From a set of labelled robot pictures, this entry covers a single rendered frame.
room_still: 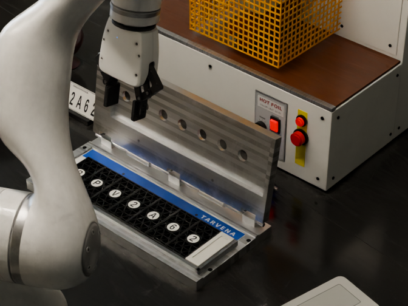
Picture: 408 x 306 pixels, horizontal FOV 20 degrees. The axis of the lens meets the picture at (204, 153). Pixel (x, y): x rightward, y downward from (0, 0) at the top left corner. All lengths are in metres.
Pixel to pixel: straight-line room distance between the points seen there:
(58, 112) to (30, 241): 0.17
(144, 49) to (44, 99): 0.49
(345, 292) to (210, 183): 0.33
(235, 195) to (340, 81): 0.30
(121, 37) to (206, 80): 0.41
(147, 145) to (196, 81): 0.19
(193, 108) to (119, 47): 0.24
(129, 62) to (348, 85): 0.47
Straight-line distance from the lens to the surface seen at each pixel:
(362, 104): 2.19
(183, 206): 2.14
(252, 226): 2.10
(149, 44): 1.91
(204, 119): 2.10
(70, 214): 1.44
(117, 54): 1.94
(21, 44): 1.43
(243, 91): 2.23
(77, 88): 2.42
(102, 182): 2.19
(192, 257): 2.02
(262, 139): 2.02
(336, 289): 2.00
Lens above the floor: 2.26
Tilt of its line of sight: 36 degrees down
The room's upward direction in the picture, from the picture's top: straight up
